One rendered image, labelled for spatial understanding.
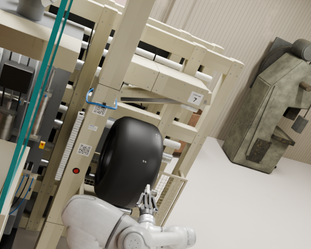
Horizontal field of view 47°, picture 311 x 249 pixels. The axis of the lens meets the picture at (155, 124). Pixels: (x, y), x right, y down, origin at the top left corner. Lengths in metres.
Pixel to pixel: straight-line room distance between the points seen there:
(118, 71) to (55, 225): 1.16
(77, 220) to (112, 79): 1.03
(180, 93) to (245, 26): 4.40
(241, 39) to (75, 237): 5.82
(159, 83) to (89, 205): 1.31
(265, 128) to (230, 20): 1.96
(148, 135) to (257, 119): 4.31
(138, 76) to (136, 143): 0.46
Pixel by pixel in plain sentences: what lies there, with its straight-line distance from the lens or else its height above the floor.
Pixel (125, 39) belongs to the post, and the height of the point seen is 1.94.
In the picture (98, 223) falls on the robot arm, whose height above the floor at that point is 1.54.
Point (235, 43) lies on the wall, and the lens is 6.70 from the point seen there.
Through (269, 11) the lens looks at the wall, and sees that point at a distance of 6.87.
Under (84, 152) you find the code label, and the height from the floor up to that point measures 1.20.
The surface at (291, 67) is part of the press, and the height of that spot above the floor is 1.94.
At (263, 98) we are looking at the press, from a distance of 6.25.
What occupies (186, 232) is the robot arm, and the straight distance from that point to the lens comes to 1.76.
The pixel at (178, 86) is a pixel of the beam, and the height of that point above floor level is 1.73.
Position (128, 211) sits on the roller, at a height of 0.91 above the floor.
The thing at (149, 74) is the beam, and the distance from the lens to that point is 2.33.
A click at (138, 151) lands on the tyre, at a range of 2.11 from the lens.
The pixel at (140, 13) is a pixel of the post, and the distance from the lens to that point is 1.97.
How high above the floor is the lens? 2.28
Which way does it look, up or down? 20 degrees down
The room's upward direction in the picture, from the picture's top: 25 degrees clockwise
